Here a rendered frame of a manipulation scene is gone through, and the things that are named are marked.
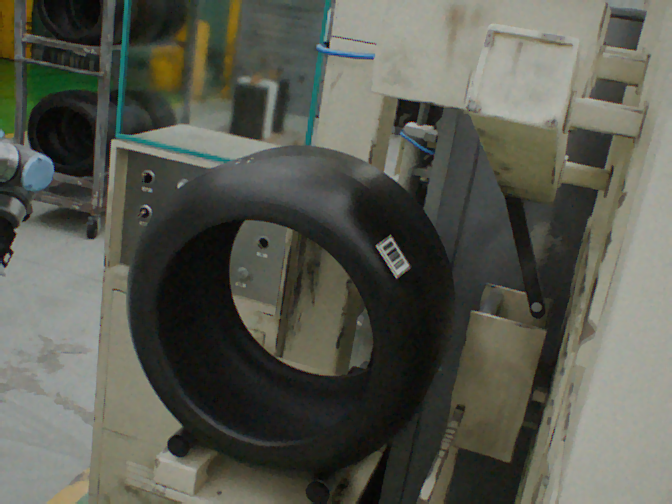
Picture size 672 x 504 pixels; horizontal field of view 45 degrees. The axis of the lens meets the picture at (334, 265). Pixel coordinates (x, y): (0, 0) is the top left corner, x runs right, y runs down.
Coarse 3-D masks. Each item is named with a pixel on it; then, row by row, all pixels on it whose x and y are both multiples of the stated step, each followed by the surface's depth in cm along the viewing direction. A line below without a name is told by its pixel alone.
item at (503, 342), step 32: (480, 320) 158; (512, 320) 175; (544, 320) 173; (480, 352) 160; (512, 352) 158; (480, 384) 161; (512, 384) 159; (448, 416) 166; (480, 416) 163; (512, 416) 161; (480, 448) 165; (512, 448) 163
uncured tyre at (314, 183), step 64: (192, 192) 136; (256, 192) 130; (320, 192) 129; (384, 192) 138; (192, 256) 166; (128, 320) 149; (192, 320) 168; (384, 320) 129; (448, 320) 143; (192, 384) 160; (256, 384) 170; (320, 384) 168; (384, 384) 132; (256, 448) 143; (320, 448) 139
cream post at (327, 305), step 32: (352, 0) 156; (352, 32) 158; (352, 64) 160; (352, 96) 161; (384, 96) 160; (320, 128) 165; (352, 128) 163; (384, 128) 166; (384, 160) 173; (320, 256) 173; (320, 288) 175; (352, 288) 174; (320, 320) 177; (352, 320) 182; (288, 352) 181; (320, 352) 179
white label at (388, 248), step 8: (384, 240) 127; (392, 240) 128; (384, 248) 127; (392, 248) 128; (384, 256) 126; (392, 256) 127; (400, 256) 128; (392, 264) 127; (400, 264) 128; (408, 264) 129; (400, 272) 127
